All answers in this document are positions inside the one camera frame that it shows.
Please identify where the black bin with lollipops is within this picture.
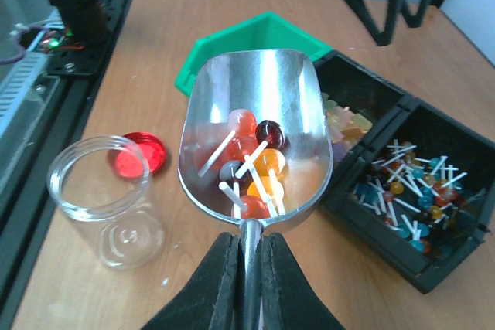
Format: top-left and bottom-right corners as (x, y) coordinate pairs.
(323, 98), (494, 293)

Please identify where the green plastic candy bin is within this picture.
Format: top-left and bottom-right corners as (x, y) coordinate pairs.
(175, 12), (333, 96)

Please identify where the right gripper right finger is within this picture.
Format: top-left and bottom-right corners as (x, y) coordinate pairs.
(261, 233), (343, 329)

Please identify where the light blue slotted cable duct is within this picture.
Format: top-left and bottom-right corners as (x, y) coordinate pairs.
(1, 51), (48, 134)

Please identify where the red jar lid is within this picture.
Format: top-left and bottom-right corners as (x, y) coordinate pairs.
(107, 131), (167, 181)

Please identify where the clear plastic jar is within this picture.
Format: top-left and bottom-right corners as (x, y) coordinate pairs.
(46, 135), (166, 270)

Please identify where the silver metal scoop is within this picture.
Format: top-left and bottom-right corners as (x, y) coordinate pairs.
(178, 49), (333, 329)

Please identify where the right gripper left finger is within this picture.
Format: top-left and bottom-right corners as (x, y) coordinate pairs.
(143, 232), (239, 329)

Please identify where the black bin with popsicle candies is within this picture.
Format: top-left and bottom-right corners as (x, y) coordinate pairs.
(313, 50), (412, 167)

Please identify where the black aluminium frame rail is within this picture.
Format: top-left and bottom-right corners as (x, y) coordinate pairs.
(1, 0), (132, 314)

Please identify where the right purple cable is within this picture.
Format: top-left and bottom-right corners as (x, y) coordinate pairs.
(0, 22), (43, 65)

